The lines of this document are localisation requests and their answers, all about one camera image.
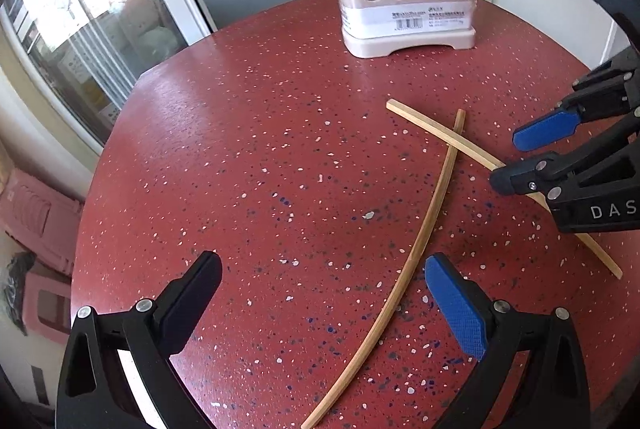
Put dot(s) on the glass sliding door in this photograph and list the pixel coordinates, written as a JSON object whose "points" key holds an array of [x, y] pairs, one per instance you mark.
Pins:
{"points": [[90, 34]]}

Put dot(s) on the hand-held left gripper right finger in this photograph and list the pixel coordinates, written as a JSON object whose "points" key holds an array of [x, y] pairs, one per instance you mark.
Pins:
{"points": [[457, 304]]}

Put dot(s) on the black plastic bag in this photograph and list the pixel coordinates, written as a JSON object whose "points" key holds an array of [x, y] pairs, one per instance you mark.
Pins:
{"points": [[17, 289]]}

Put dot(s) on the plain bamboo chopstick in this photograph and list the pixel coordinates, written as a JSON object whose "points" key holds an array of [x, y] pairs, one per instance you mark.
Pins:
{"points": [[440, 129]]}

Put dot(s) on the curved bamboo chopstick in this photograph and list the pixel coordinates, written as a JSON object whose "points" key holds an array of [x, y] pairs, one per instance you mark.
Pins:
{"points": [[425, 229]]}

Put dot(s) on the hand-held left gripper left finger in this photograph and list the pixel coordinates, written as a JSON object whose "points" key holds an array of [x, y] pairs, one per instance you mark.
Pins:
{"points": [[192, 299]]}

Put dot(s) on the pink plastic stool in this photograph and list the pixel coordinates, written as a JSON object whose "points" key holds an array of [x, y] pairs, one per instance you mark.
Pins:
{"points": [[47, 309]]}

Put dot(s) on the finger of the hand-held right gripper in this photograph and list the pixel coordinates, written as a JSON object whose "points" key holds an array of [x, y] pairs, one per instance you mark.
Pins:
{"points": [[520, 176], [542, 131]]}

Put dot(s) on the stack of pink stools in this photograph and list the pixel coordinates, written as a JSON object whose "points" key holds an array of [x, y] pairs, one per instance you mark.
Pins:
{"points": [[35, 219]]}

